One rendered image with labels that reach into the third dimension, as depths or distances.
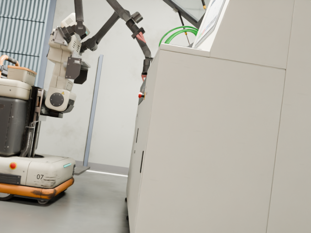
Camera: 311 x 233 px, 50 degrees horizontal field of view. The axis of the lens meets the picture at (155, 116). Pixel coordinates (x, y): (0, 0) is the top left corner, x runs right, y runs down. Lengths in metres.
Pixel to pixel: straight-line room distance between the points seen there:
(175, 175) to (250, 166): 0.33
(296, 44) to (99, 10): 3.37
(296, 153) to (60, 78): 1.68
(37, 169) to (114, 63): 2.41
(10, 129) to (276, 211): 1.73
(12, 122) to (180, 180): 1.38
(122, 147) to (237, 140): 2.96
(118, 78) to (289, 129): 3.10
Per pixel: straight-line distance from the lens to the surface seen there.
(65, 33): 2.44
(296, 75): 1.64
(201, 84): 1.47
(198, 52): 1.49
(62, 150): 4.49
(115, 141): 4.35
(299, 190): 1.65
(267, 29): 1.62
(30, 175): 2.37
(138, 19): 2.47
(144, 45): 2.77
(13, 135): 2.46
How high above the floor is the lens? 0.60
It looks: 2 degrees up
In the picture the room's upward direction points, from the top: 8 degrees clockwise
